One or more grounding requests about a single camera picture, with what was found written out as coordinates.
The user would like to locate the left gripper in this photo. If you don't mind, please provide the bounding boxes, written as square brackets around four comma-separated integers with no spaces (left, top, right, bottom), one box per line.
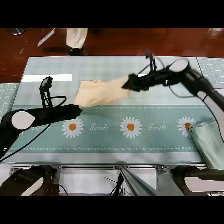
[54,103,84,122]

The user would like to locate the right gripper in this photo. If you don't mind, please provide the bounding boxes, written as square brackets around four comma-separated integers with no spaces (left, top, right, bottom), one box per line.
[121,72,158,93]

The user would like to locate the beige T-shirt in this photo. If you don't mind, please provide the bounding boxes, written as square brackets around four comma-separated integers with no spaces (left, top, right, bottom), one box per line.
[72,76,133,109]

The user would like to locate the person's legs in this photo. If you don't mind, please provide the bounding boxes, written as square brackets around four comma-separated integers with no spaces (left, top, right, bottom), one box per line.
[64,27,90,56]

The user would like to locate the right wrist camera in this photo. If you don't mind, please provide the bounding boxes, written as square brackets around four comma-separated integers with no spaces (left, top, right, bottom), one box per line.
[143,49,158,76]

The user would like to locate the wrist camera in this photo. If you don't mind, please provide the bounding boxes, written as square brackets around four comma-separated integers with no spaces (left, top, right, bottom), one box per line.
[38,75,68,110]
[143,49,158,76]

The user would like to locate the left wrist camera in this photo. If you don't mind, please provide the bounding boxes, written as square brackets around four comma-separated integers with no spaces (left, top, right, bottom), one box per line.
[38,75,68,110]

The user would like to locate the black cable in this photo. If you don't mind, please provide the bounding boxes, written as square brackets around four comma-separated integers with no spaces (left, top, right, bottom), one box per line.
[166,83,224,136]
[104,171,126,197]
[0,123,52,163]

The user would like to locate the silver frame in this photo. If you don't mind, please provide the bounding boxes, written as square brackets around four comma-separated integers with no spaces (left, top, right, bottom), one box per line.
[0,162,224,197]

